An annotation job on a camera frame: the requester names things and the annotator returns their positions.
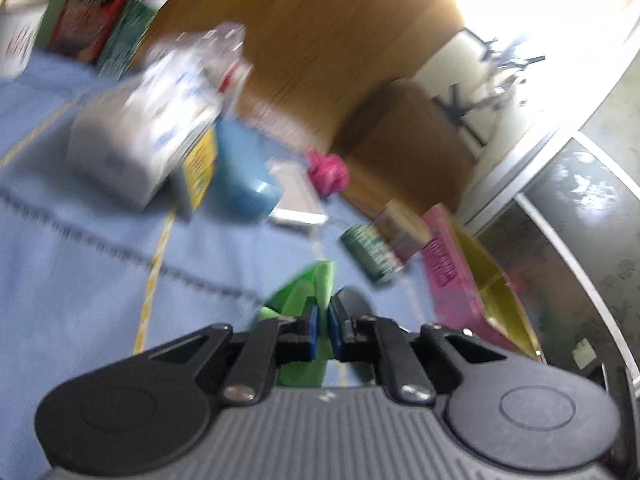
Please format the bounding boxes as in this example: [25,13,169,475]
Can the green microfiber cloth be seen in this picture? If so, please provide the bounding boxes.
[255,260,335,388]

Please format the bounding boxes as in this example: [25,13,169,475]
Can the blue striped tablecloth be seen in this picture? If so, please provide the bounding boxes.
[1,52,435,479]

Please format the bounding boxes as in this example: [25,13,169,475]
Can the brown chair back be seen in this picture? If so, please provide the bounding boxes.
[330,78,475,218]

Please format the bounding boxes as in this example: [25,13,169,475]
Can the pink fluffy toy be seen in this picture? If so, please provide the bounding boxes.
[305,148,349,198]

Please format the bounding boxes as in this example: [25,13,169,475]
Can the paper cups in plastic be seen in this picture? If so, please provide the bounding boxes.
[169,22,253,117]

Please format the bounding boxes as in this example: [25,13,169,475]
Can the green white bottle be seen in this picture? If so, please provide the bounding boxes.
[96,0,168,79]

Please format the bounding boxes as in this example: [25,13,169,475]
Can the yellow card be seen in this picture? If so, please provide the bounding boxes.
[175,126,218,216]

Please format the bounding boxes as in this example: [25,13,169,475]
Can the pink tin box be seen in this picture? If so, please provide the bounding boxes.
[421,204,546,362]

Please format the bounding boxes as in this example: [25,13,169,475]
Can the blue glasses case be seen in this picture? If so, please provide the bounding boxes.
[216,119,283,220]

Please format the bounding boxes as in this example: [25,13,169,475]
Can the white square box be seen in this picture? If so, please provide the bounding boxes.
[269,159,329,228]

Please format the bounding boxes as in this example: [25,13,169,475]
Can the checkered cloth packet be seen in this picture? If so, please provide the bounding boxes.
[340,224,404,285]

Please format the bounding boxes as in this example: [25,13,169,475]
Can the red snack box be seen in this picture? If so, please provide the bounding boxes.
[48,0,126,64]

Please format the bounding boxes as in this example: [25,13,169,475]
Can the white enamel mug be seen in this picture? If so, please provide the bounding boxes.
[0,0,51,80]

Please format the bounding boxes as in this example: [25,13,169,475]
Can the white tissue pack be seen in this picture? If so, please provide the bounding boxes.
[66,50,222,210]

